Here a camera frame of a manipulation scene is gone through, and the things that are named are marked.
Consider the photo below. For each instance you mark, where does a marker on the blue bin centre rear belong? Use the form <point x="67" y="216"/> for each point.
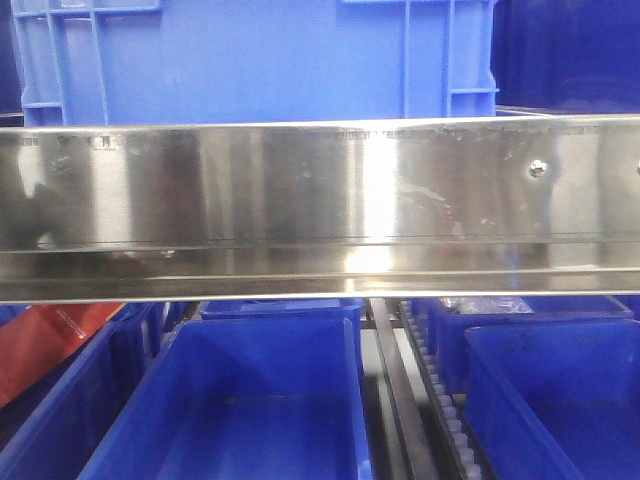
<point x="351" y="309"/>

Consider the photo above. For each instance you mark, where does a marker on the blue bin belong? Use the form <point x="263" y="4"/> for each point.
<point x="445" y="331"/>
<point x="556" y="401"/>
<point x="52" y="430"/>
<point x="351" y="309"/>
<point x="244" y="399"/>

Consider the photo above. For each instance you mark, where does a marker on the blue bin right rear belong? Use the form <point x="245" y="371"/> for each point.
<point x="445" y="331"/>

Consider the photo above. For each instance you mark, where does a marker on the blue bin centre front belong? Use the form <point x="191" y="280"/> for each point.
<point x="244" y="399"/>

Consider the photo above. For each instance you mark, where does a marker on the metal shelf divider bar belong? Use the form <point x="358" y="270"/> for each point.
<point x="413" y="441"/>

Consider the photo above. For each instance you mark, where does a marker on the blue bin right front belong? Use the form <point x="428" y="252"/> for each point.
<point x="556" y="401"/>

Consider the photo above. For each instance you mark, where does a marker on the red bag in bin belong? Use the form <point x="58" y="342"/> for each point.
<point x="43" y="336"/>

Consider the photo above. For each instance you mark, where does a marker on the blue bin left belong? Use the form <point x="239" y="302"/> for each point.
<point x="52" y="430"/>

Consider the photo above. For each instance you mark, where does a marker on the clear plastic bagged parts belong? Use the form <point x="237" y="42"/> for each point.
<point x="486" y="305"/>

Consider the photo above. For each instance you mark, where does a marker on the black roller track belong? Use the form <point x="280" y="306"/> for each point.
<point x="457" y="443"/>

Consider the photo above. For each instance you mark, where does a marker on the large light blue crate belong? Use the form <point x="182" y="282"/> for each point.
<point x="155" y="62"/>

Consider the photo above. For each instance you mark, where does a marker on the dark blue crate right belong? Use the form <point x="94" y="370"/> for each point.
<point x="567" y="56"/>

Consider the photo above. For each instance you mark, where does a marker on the stainless steel shelf rail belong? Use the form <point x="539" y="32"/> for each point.
<point x="391" y="208"/>

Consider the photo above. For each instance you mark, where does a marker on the screw on shelf rail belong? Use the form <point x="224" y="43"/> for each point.
<point x="537" y="168"/>

